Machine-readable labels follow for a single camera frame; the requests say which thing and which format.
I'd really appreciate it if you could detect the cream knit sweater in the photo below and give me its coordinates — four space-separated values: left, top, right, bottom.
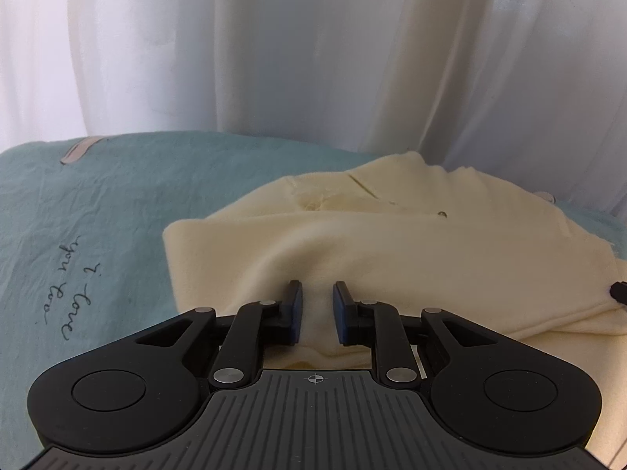
163 152 627 468

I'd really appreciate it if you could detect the white sheer curtain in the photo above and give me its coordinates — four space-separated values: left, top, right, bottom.
0 0 627 217

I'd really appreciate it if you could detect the teal mushroom print bed sheet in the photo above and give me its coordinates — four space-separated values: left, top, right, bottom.
0 130 627 470

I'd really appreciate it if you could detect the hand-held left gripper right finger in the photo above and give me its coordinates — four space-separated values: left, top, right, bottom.
332 281 511 389

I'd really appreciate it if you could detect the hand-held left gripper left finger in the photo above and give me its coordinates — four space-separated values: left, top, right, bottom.
118 280 304 390

